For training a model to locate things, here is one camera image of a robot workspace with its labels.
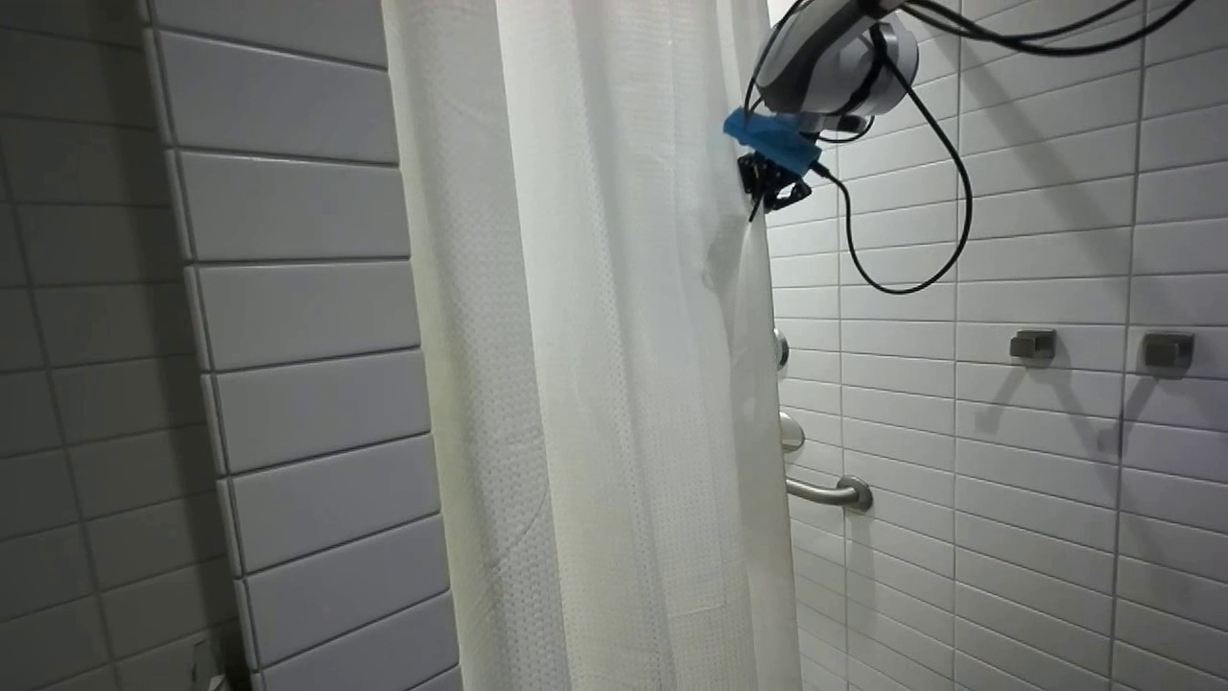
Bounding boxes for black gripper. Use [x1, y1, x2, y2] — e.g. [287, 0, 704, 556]
[735, 154, 810, 220]

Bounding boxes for white shower curtain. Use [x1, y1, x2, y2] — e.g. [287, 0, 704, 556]
[383, 0, 803, 691]

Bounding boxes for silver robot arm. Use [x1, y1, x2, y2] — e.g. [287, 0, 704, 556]
[720, 0, 920, 213]

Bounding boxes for oval chrome temperature valve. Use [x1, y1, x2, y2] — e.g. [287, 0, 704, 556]
[778, 413, 807, 452]

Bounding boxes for horizontal chrome grab bar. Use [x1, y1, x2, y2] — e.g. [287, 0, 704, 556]
[786, 477, 876, 513]

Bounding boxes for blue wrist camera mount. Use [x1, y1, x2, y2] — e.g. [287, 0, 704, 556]
[720, 108, 821, 175]

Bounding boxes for left square wall hook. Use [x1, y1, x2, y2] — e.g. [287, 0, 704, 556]
[1007, 328, 1059, 365]

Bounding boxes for square wall hook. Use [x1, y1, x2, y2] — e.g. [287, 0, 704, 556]
[1007, 328, 1059, 365]
[1138, 335, 1192, 374]

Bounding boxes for right square wall hook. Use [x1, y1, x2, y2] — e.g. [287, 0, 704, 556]
[1138, 335, 1192, 374]

